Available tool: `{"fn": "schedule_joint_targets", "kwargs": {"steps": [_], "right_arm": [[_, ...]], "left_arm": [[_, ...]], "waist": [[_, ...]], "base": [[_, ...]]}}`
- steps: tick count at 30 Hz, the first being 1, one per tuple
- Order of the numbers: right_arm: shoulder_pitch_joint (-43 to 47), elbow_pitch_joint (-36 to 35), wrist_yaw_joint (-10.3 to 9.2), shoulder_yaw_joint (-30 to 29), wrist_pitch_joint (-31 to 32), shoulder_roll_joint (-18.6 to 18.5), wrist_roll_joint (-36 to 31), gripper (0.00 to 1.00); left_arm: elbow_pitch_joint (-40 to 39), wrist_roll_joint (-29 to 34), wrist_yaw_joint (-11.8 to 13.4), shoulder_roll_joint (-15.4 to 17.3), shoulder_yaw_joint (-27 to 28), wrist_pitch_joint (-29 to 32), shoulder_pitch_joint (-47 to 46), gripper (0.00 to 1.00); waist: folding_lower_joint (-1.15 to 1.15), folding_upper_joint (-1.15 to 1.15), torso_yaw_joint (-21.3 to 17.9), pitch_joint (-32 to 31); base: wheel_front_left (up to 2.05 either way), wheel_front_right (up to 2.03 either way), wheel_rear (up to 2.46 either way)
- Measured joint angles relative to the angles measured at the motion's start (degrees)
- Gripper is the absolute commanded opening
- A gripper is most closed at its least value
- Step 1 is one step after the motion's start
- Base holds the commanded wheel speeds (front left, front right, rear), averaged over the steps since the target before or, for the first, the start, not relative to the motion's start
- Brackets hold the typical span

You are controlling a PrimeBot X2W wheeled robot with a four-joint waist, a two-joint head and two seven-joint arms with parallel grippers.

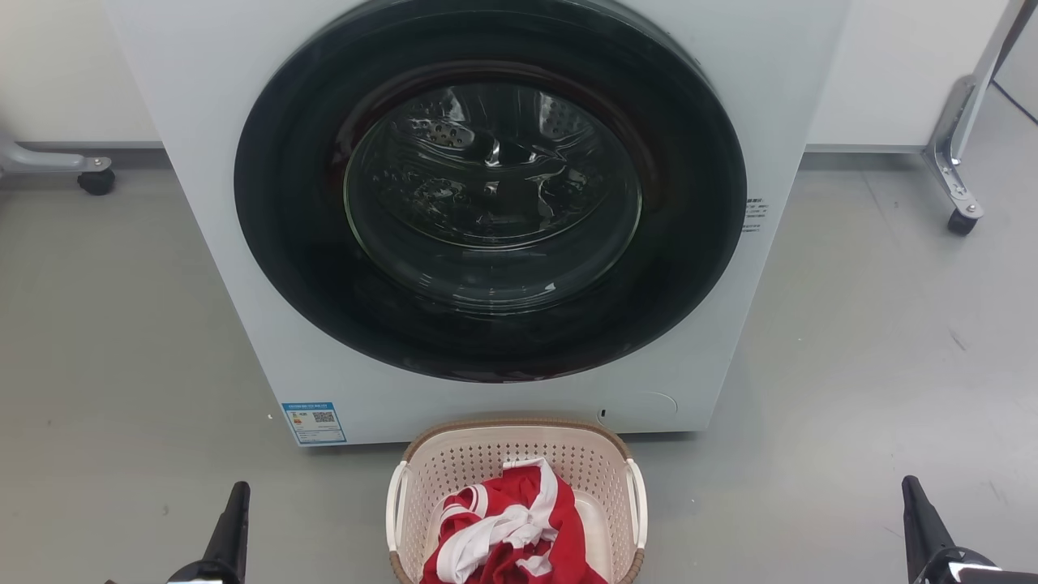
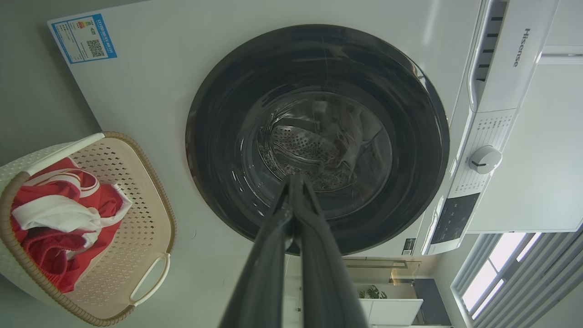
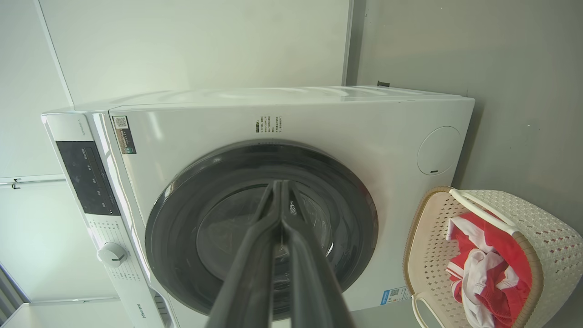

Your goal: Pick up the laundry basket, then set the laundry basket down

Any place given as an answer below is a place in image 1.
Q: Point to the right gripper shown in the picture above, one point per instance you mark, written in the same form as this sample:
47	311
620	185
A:
957	572

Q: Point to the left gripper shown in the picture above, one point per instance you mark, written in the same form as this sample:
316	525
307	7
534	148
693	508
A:
207	574

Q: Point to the beige perforated laundry basket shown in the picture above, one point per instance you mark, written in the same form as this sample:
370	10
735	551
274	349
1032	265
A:
454	466

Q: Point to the blue energy label sticker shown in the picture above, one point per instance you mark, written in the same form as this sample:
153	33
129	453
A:
314	422

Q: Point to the round black washer door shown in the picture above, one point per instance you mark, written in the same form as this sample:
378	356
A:
284	243

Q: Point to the black caster wheel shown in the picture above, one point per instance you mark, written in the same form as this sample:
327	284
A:
96	182
962	223

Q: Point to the red and white garment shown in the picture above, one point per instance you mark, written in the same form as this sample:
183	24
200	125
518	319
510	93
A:
568	527

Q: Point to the small black text sticker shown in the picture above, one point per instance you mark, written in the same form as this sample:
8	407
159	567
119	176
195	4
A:
754	214

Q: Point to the white front-load washing machine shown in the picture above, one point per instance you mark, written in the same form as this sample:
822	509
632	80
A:
203	162

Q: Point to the grey metal frame leg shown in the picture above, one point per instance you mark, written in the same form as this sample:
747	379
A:
961	122
40	158

